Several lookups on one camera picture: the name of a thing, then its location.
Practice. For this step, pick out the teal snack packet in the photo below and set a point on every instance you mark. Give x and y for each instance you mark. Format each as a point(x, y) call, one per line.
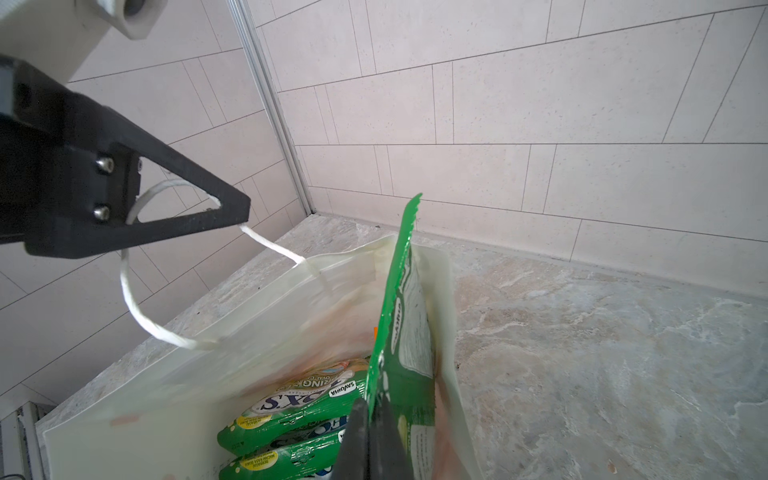
point(309, 459)

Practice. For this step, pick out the white floral paper bag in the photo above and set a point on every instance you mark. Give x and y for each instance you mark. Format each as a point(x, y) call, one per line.
point(162, 422)

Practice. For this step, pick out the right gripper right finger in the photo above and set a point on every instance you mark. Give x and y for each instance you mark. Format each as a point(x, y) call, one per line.
point(387, 459)

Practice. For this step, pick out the green Fox's candy packet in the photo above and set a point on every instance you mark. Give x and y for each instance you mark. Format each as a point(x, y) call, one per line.
point(302, 409)
point(403, 359)

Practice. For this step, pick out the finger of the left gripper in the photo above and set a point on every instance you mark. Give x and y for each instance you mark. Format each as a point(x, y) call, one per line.
point(89, 179)

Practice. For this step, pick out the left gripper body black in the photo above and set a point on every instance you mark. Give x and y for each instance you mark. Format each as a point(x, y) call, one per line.
point(30, 150)

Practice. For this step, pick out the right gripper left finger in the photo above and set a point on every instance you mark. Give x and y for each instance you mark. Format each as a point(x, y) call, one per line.
point(352, 462)

